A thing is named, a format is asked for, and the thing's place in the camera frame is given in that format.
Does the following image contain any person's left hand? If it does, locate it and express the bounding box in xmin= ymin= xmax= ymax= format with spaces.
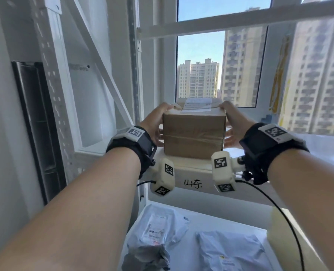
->
xmin=140 ymin=103 xmax=175 ymax=148

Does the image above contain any person's right hand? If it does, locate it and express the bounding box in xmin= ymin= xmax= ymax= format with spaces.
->
xmin=219 ymin=100 xmax=257 ymax=150

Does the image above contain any brown cardboard box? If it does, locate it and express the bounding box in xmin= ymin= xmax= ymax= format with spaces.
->
xmin=162 ymin=97 xmax=227 ymax=159

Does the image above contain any person's left forearm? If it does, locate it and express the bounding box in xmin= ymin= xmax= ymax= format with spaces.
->
xmin=0 ymin=147 xmax=141 ymax=271

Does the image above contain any person's right forearm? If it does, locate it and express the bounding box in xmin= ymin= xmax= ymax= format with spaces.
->
xmin=267 ymin=151 xmax=334 ymax=271

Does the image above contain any low beige apartment building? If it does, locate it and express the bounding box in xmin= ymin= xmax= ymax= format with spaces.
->
xmin=177 ymin=58 xmax=220 ymax=99

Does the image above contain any tall beige apartment building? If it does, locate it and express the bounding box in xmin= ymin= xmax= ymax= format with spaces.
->
xmin=279 ymin=16 xmax=334 ymax=136
xmin=220 ymin=26 xmax=268 ymax=108

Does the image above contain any yellow tape strip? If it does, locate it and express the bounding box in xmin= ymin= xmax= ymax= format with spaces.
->
xmin=268 ymin=34 xmax=293 ymax=114

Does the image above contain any white metal shelf rack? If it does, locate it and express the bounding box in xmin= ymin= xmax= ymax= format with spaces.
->
xmin=29 ymin=0 xmax=334 ymax=271

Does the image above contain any white board panel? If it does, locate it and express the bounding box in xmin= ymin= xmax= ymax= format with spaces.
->
xmin=59 ymin=0 xmax=137 ymax=151

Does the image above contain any crumpled grey parcel bag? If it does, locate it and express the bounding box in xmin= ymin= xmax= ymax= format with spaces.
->
xmin=122 ymin=204 xmax=190 ymax=271

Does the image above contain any black framed panel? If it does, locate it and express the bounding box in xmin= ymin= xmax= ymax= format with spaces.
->
xmin=11 ymin=61 xmax=68 ymax=205

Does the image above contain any flat grey parcel bag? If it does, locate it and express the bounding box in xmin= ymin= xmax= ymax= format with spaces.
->
xmin=196 ymin=230 xmax=275 ymax=271

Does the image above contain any black left wrist strap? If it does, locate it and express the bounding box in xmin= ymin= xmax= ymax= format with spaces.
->
xmin=106 ymin=126 xmax=158 ymax=180

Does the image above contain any black wrist strap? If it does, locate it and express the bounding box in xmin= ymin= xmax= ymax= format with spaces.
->
xmin=106 ymin=126 xmax=158 ymax=180
xmin=239 ymin=122 xmax=310 ymax=186

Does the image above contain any black right wrist strap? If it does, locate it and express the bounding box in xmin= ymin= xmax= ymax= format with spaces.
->
xmin=239 ymin=122 xmax=310 ymax=186

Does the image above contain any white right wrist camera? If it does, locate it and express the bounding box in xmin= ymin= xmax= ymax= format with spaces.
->
xmin=211 ymin=151 xmax=245 ymax=193

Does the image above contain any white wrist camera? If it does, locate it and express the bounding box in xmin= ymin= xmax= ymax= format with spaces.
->
xmin=211 ymin=151 xmax=245 ymax=193
xmin=150 ymin=157 xmax=175 ymax=197

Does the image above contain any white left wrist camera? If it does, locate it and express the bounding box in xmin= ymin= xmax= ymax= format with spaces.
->
xmin=150 ymin=157 xmax=175 ymax=197

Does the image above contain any black left camera cable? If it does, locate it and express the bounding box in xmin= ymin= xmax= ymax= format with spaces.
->
xmin=136 ymin=180 xmax=157 ymax=201

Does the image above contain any black camera cable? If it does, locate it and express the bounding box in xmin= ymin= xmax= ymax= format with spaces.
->
xmin=136 ymin=180 xmax=157 ymax=201
xmin=236 ymin=179 xmax=306 ymax=271

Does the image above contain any white window frame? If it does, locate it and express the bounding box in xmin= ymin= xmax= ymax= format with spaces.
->
xmin=136 ymin=0 xmax=334 ymax=139

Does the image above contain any black right camera cable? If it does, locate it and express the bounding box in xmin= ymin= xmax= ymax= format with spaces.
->
xmin=236 ymin=179 xmax=306 ymax=271

